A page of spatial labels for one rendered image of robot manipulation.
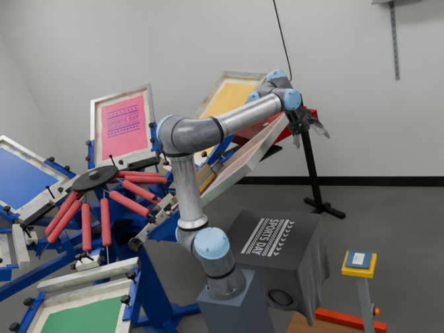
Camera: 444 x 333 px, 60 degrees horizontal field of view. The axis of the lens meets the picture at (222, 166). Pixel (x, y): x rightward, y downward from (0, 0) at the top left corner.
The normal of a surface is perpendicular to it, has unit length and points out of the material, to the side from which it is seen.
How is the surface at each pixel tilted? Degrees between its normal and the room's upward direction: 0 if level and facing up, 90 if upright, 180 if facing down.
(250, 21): 90
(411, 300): 0
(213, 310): 90
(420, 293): 0
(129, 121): 32
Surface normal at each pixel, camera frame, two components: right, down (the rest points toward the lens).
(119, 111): -0.21, -0.51
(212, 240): -0.19, -0.83
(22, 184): 0.22, -0.74
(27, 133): 0.85, -0.01
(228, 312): -0.39, 0.50
